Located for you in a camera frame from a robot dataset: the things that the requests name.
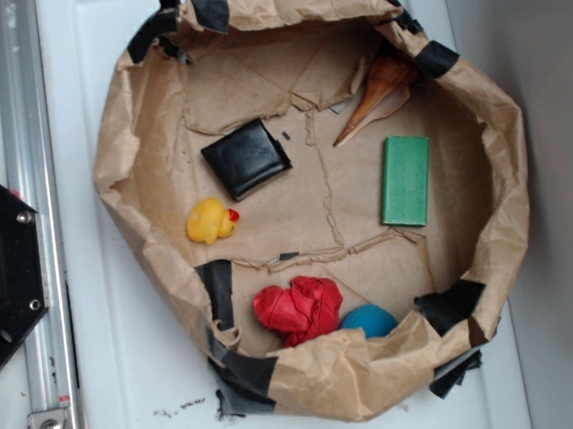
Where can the black box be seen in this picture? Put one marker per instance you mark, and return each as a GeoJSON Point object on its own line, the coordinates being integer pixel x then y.
{"type": "Point", "coordinates": [246, 159]}

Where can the brown paper bag bin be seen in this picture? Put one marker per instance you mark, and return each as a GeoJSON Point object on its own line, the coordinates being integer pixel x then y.
{"type": "Point", "coordinates": [197, 70]}

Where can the yellow rubber duck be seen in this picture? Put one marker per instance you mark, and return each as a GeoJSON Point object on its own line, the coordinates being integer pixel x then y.
{"type": "Point", "coordinates": [210, 220]}

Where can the crumpled red cloth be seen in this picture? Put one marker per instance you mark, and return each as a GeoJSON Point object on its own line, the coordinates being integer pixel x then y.
{"type": "Point", "coordinates": [307, 309]}

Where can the green rectangular block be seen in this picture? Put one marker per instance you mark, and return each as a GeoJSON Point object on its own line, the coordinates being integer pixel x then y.
{"type": "Point", "coordinates": [405, 181]}

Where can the blue ball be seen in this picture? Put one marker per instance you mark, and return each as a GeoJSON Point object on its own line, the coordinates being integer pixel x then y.
{"type": "Point", "coordinates": [372, 319]}

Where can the orange spiral seashell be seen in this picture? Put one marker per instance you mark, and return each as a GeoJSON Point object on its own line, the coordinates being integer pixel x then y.
{"type": "Point", "coordinates": [387, 90]}

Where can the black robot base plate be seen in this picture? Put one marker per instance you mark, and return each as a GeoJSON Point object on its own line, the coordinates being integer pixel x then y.
{"type": "Point", "coordinates": [22, 296]}

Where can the aluminium extrusion rail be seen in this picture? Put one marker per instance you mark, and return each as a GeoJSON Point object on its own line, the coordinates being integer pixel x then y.
{"type": "Point", "coordinates": [50, 355]}

